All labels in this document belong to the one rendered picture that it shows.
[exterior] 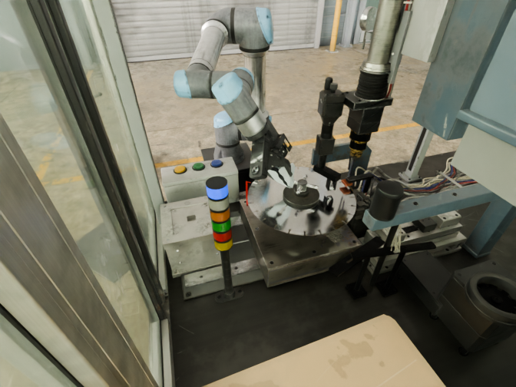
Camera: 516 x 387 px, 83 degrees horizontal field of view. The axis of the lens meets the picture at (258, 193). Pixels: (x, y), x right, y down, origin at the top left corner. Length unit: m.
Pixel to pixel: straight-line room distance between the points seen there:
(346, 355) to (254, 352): 0.23
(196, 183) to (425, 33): 0.80
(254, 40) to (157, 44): 5.52
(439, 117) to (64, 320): 0.71
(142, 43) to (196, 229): 5.91
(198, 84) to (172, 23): 5.74
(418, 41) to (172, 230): 0.76
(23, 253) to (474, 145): 0.59
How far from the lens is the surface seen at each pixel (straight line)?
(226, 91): 0.74
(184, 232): 0.88
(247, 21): 1.17
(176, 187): 1.11
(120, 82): 0.85
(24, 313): 0.27
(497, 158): 0.57
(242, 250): 1.00
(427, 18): 0.76
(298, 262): 0.86
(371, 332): 0.90
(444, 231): 1.09
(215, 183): 0.61
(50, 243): 0.29
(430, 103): 0.76
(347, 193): 0.95
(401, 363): 0.88
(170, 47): 6.64
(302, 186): 0.87
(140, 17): 6.56
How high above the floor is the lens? 1.51
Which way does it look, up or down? 38 degrees down
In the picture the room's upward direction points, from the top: straight up
